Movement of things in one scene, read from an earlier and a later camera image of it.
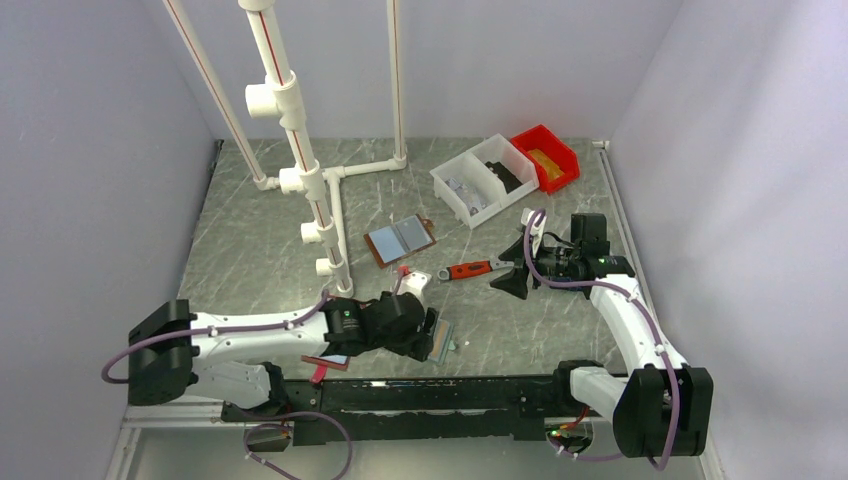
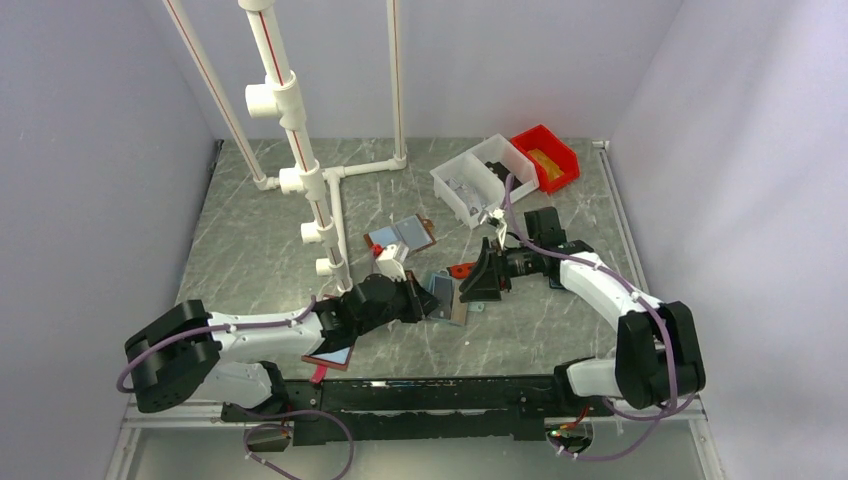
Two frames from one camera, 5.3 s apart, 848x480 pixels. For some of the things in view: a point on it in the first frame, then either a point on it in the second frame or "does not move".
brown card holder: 400,238 does not move
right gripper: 515,280 to 484,283
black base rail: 412,410 does not move
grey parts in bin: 468,193 does not move
